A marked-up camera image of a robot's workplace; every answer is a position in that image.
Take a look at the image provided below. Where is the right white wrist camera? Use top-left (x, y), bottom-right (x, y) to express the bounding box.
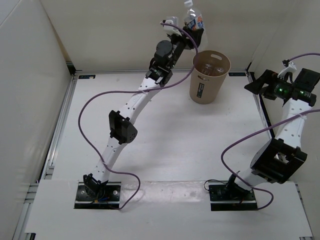
top-left (277, 59), bottom-right (297, 80)

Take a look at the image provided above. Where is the blue labelled plastic bottle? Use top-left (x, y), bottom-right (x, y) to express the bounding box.
top-left (201, 63), bottom-right (213, 76)

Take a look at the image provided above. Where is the white labelled clear bottle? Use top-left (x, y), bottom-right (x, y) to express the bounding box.
top-left (183, 0), bottom-right (208, 52)

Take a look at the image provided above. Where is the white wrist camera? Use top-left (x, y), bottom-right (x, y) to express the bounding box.
top-left (161, 16), bottom-right (182, 36)
top-left (277, 59), bottom-right (297, 80)

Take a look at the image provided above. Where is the left aluminium frame rail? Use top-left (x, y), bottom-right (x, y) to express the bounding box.
top-left (13, 75), bottom-right (77, 240)

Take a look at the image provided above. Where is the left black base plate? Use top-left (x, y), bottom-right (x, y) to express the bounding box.
top-left (73, 182), bottom-right (122, 210)

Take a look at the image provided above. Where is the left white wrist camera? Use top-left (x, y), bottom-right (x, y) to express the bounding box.
top-left (161, 16), bottom-right (182, 36)

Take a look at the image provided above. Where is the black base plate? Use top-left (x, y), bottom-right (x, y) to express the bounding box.
top-left (208, 184), bottom-right (258, 212)
top-left (73, 182), bottom-right (122, 210)

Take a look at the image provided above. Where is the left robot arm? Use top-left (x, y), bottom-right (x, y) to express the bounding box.
top-left (83, 23), bottom-right (205, 201)

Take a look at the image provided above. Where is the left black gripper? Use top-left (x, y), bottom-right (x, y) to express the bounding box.
top-left (167, 28), bottom-right (204, 71)

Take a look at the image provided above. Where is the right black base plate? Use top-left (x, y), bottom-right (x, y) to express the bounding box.
top-left (208, 184), bottom-right (258, 212)

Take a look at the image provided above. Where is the clear unlabelled plastic bottle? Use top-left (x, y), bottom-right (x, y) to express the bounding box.
top-left (212, 66), bottom-right (227, 77)

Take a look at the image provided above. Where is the back aluminium frame rail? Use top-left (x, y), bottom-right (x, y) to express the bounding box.
top-left (74, 68), bottom-right (248, 77)

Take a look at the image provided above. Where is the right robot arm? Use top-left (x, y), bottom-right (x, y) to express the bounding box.
top-left (224, 68), bottom-right (320, 200)

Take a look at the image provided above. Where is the beige waste bin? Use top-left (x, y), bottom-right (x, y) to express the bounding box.
top-left (189, 50), bottom-right (231, 105)

